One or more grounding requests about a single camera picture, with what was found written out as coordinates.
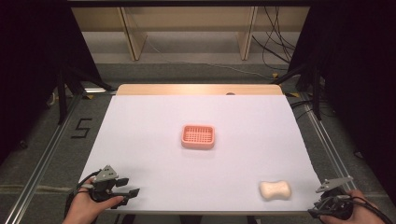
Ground white table cover sheet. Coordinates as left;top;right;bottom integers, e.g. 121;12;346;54
78;94;322;215

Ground person's left hand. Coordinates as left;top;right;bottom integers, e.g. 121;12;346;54
62;176;125;224

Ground pink soap dish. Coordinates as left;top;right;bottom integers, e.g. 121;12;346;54
180;124;216;151

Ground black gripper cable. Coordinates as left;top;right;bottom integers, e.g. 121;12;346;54
64;169;103;219
340;195;394;224

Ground aluminium floor rail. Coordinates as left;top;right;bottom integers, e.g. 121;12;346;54
4;92;84;224
299;95;358;191

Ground person's right hand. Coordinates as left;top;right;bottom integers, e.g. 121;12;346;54
319;189;388;224

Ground beige wooden furniture frame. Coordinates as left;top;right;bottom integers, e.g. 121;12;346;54
71;6;311;62

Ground black metal stand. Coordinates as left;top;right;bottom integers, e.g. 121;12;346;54
273;63;323;121
55;65;114;126

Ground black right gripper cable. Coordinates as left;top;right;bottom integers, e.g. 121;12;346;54
340;195;394;224

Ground bundle of black floor cables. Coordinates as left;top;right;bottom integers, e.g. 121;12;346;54
250;6;297;72

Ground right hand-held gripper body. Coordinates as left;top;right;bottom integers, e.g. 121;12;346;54
309;175;355;220

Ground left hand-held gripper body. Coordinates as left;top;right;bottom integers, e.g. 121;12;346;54
89;164;126;210

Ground cream soap bar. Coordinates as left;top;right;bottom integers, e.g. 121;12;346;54
259;179;292;202

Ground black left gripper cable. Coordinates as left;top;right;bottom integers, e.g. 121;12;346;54
64;169;103;219

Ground black curtain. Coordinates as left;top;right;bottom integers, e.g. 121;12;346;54
289;0;396;198
0;0;105;164

